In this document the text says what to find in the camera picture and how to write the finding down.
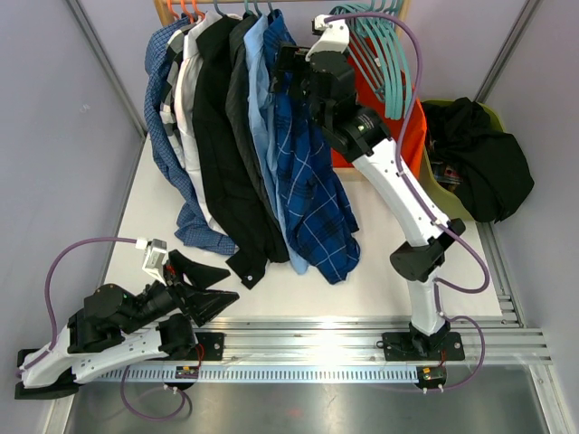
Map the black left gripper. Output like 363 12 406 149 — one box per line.
119 250 240 335

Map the black long sleeve shirt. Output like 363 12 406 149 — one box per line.
192 15 289 289

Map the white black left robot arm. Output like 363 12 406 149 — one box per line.
14 250 240 401

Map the teal empty hanger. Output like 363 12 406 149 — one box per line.
374 18 413 120
346 18 393 115
346 17 406 119

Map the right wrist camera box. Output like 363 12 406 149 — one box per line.
306 14 349 61

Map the green plastic bin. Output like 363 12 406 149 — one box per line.
419 99 504 222

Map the dark grey striped shirt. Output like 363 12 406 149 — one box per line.
225 14 280 230

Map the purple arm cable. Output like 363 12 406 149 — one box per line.
15 235 150 379
323 11 492 334

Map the wooden clothes rack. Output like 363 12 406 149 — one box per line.
153 0 412 177

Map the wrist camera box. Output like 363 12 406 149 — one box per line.
306 14 349 61
138 239 167 284

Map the red plaid shirt in bin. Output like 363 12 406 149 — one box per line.
428 140 462 192

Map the black white checked shirt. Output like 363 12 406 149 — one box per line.
159 24 194 137

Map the blue plaid shirt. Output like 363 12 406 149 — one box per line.
263 11 360 285

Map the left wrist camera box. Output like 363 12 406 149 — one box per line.
138 239 167 284

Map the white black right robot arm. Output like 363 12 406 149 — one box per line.
272 42 466 362

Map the blue small check shirt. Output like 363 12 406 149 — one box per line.
144 17 236 256

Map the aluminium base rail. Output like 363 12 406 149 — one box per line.
95 320 551 390

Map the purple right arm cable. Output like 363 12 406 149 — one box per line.
323 11 492 334

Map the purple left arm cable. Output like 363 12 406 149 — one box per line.
15 235 150 379

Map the light blue shirt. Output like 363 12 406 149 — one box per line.
243 14 308 275

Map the orange t-shirt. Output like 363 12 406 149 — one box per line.
346 42 427 175

